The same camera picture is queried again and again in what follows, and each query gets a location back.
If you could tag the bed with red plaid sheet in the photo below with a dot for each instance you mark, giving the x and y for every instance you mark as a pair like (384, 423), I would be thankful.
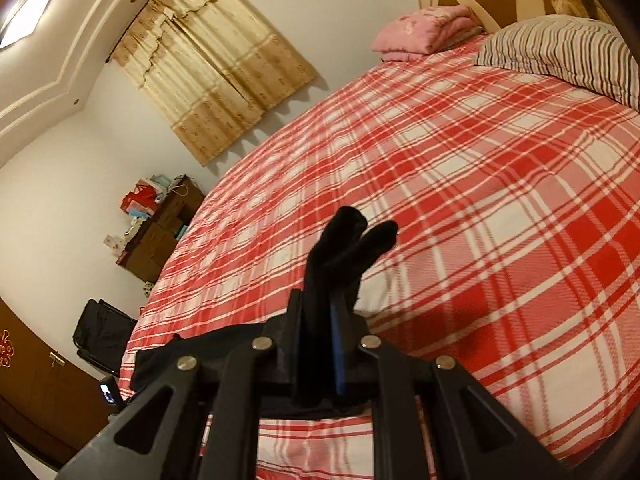
(450, 185)

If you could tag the black folding chair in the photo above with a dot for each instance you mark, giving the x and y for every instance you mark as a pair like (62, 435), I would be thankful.
(102, 332)

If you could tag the black pants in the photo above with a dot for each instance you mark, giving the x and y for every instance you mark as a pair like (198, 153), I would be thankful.
(340, 250)

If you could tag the teal box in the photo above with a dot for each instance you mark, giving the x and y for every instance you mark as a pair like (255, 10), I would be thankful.
(181, 230)

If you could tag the brown wooden cabinet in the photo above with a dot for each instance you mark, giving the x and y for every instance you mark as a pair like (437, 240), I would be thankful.
(45, 400)

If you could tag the beige floral window curtain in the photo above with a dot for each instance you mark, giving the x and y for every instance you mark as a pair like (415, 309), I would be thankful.
(215, 70)

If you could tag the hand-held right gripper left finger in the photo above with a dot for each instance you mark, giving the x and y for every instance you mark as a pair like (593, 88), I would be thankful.
(295, 350)

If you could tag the brown wooden desk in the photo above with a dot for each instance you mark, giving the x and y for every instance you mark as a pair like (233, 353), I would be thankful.
(160, 235)

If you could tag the striped pillow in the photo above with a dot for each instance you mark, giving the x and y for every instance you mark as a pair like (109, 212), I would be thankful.
(560, 50)

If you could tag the pale blue paper bag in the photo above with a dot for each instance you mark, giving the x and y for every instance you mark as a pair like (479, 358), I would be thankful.
(162, 182)

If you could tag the red gift bag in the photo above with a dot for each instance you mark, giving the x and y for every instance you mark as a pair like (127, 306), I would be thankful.
(137, 199)

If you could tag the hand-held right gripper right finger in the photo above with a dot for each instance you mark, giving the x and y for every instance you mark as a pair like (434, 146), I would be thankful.
(337, 355)

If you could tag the dark curtain rod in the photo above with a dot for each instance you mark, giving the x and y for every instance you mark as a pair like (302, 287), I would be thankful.
(145, 10)

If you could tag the pink folded blanket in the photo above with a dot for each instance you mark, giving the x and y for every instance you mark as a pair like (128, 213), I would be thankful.
(425, 30)

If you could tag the flat ceiling lamp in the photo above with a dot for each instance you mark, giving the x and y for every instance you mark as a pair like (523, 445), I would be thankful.
(27, 15)

